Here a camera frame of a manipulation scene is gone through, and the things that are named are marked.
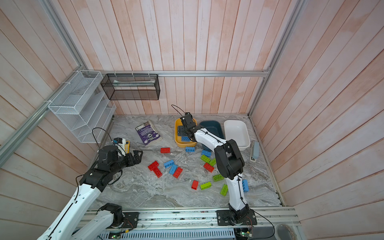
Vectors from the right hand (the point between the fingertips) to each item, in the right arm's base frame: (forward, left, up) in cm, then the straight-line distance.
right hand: (184, 129), depth 99 cm
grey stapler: (-14, -46, -5) cm, 48 cm away
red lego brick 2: (-29, +14, -9) cm, 34 cm away
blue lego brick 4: (-22, +9, -8) cm, 25 cm away
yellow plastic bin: (-3, +4, -8) cm, 9 cm away
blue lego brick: (-11, -4, -8) cm, 14 cm away
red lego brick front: (-34, -8, -9) cm, 36 cm away
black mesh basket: (+25, +38, +16) cm, 49 cm away
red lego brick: (-24, +18, -8) cm, 31 cm away
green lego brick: (-19, -19, -10) cm, 29 cm away
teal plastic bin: (+7, -21, -6) cm, 23 cm away
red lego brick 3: (-27, +3, -9) cm, 29 cm away
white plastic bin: (+7, -39, -10) cm, 41 cm away
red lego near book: (-12, +12, -8) cm, 19 cm away
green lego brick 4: (-36, -25, -11) cm, 45 cm away
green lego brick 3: (-35, -14, -8) cm, 38 cm away
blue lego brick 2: (-4, -1, -6) cm, 7 cm away
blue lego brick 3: (-13, -15, -10) cm, 22 cm away
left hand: (-26, +24, +8) cm, 36 cm away
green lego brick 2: (-30, -21, -9) cm, 37 cm away
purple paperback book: (+1, +27, -8) cm, 28 cm away
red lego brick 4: (-23, -16, -9) cm, 29 cm away
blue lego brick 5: (-25, +6, -9) cm, 27 cm away
